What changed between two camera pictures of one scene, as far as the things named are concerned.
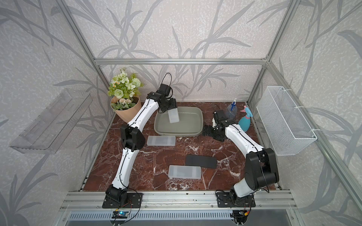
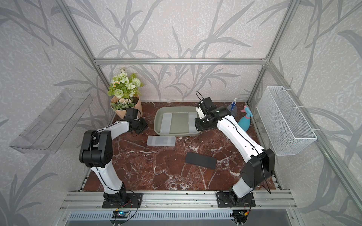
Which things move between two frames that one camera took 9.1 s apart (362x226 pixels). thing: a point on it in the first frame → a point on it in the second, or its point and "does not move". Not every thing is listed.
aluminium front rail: (262, 200) does not move
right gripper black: (208, 132) → (198, 126)
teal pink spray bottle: (244, 123) does not move
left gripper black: (173, 105) → (145, 125)
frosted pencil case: (161, 141) does not move
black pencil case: (203, 161) does not move
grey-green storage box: (191, 122) does not move
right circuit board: (240, 216) does not move
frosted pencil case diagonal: (173, 115) → (166, 123)
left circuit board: (120, 214) does not move
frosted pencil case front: (185, 172) → (192, 128)
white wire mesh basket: (285, 130) does not move
